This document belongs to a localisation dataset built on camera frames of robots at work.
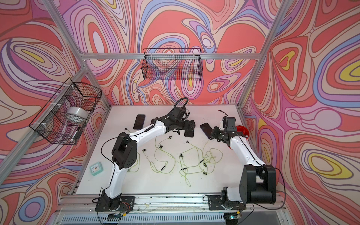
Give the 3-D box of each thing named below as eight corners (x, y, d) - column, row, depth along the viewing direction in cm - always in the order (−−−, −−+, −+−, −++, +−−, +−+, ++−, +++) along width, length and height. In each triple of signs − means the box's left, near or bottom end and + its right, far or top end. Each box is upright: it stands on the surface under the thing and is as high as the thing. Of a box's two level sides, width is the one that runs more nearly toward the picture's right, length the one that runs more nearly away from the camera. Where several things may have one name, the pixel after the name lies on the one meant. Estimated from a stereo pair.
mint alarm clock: (93, 176, 85) (91, 174, 83) (91, 167, 88) (89, 166, 86) (103, 170, 87) (101, 169, 85) (101, 162, 90) (99, 161, 88)
